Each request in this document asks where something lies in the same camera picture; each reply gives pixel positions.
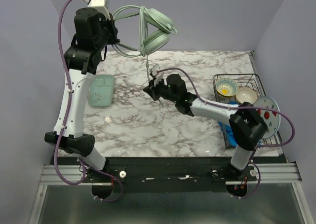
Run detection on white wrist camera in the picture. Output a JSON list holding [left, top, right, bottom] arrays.
[[87, 0, 110, 20], [150, 64, 164, 87]]

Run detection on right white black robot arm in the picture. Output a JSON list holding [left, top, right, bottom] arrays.
[[143, 74, 268, 181]]

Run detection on aluminium extrusion frame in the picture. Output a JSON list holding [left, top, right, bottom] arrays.
[[29, 156, 313, 224]]

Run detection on patterned yellow centre bowl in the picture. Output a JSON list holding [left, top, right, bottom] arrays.
[[215, 77, 239, 97]]

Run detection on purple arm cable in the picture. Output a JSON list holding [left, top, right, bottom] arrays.
[[53, 0, 124, 203], [153, 68, 296, 200]]

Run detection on cream plain bowl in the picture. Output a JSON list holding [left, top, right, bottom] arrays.
[[236, 87, 258, 104]]

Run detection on black wire dish rack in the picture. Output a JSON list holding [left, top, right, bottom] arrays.
[[213, 74, 282, 145]]

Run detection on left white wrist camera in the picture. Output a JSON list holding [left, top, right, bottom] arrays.
[[87, 0, 110, 20]]

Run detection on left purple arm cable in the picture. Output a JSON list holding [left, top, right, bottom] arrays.
[[53, 0, 124, 203]]

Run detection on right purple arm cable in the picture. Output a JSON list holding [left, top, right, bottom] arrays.
[[153, 68, 296, 200]]

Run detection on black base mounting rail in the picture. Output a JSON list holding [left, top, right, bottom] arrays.
[[51, 156, 257, 194]]

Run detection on blue plate with red fruit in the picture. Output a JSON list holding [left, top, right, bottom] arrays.
[[254, 96, 281, 139]]

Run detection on mint green rectangular tray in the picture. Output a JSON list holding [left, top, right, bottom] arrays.
[[88, 74, 115, 107]]

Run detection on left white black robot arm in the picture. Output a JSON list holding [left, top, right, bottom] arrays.
[[44, 7, 117, 182]]

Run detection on mint green wired headphones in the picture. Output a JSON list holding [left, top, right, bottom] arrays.
[[112, 5, 178, 81]]

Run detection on blue cloth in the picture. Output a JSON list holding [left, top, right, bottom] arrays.
[[218, 101, 240, 149]]

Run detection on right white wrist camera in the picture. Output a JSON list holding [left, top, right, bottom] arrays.
[[150, 64, 164, 87]]

